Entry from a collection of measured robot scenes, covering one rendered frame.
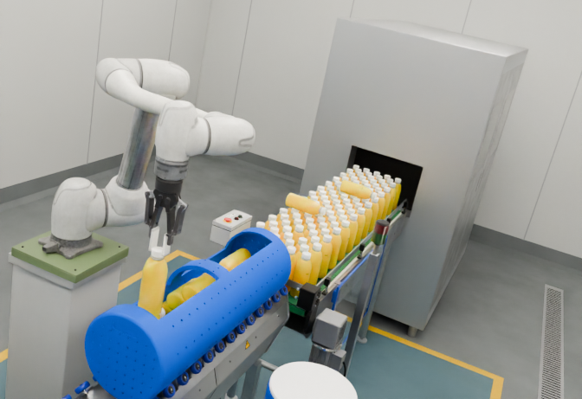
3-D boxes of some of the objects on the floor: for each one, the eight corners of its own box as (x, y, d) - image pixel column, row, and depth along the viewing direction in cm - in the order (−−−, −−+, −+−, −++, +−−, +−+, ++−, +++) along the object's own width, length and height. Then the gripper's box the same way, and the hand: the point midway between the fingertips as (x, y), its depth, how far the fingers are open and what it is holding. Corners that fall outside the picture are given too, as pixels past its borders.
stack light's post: (319, 446, 317) (369, 254, 282) (321, 441, 321) (371, 250, 286) (326, 449, 316) (377, 256, 281) (328, 445, 319) (379, 254, 285)
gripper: (137, 170, 172) (127, 246, 179) (187, 188, 166) (175, 267, 174) (152, 164, 179) (143, 238, 186) (202, 182, 173) (190, 257, 181)
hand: (160, 241), depth 179 cm, fingers closed on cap, 4 cm apart
